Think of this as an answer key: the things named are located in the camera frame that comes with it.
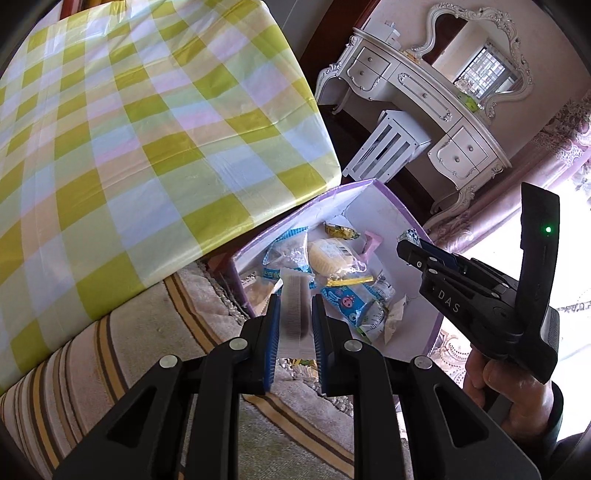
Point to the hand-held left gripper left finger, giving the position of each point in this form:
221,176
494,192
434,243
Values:
273,341

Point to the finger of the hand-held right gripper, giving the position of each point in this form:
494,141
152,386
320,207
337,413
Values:
443,295
438,251

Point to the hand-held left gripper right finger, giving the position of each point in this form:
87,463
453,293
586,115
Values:
318,346

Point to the clear bag of sponge cake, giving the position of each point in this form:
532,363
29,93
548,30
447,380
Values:
256,295

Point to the blue pig print snack packet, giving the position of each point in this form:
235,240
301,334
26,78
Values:
346,300

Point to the blue white snack packet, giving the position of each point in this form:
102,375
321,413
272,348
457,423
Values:
371,318

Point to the purple white cardboard box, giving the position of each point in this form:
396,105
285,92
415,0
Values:
397,207

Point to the pink snack packet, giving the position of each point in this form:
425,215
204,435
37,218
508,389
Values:
371,242

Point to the gold snack packet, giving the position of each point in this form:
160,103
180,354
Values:
348,279

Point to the clear packet of round cake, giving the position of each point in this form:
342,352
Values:
328,256

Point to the green yellow snack packet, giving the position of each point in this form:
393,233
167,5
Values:
341,229

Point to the person's right forearm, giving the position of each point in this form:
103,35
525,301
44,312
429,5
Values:
554,443

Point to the person's right hand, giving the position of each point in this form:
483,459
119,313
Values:
508,387

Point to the white slatted stool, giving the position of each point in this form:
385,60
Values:
392,143

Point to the small green object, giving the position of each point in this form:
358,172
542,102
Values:
467,100

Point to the white ornate dresser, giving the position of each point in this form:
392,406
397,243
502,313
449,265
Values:
415,92

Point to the white framed mirror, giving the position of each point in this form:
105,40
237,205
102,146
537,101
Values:
485,69

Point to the small white box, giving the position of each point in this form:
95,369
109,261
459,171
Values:
390,31

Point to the green checked tablecloth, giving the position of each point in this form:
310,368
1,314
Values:
138,138

